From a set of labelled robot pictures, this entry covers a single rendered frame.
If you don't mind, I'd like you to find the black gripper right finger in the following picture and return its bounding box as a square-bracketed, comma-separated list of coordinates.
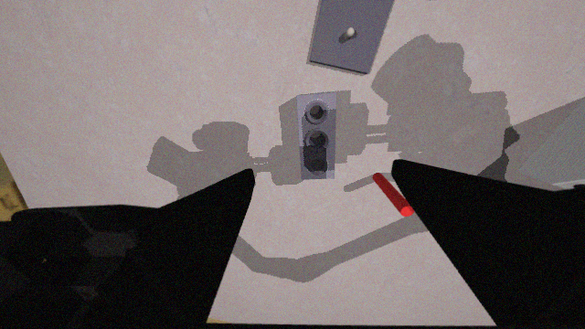
[391, 159, 585, 326]

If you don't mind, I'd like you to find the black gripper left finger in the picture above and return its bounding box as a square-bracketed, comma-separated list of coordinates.
[11, 168, 255, 323]

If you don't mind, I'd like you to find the red peg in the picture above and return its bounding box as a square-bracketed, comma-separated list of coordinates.
[373, 173, 414, 217]

